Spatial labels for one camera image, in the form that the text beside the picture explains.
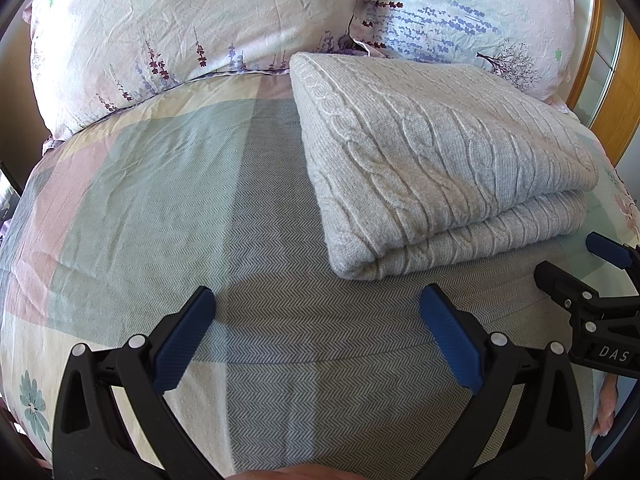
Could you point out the wooden framed cabinet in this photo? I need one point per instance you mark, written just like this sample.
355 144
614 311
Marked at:
612 70

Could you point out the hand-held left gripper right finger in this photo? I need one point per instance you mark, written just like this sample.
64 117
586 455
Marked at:
451 341

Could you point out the pink floral pillow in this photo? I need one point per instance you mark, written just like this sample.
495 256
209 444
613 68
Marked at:
175 35

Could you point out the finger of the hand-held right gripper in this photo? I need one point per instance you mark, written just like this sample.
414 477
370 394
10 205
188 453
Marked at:
567 287
611 251

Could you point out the pale blue floral pillow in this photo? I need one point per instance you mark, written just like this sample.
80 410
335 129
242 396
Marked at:
465 15

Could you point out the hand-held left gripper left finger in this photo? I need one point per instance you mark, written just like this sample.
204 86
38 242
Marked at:
184 341

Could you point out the pastel patchwork bed quilt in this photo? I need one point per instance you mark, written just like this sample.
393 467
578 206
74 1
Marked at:
165 200

